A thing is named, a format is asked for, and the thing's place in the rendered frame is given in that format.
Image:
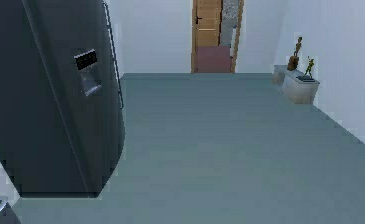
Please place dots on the pale grey low cabinet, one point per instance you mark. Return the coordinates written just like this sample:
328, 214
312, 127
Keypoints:
296, 87

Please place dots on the green figure statue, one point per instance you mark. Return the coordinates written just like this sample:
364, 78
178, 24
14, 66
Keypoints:
309, 68

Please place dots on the dark flat book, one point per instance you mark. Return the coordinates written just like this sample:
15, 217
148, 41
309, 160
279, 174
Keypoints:
306, 79

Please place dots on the dark grey fridge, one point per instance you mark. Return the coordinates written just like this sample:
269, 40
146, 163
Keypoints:
40, 116

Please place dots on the brown wooden room door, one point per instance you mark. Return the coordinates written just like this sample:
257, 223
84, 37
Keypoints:
207, 23

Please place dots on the brown guitar statue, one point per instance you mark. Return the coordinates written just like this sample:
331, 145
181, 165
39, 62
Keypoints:
294, 56

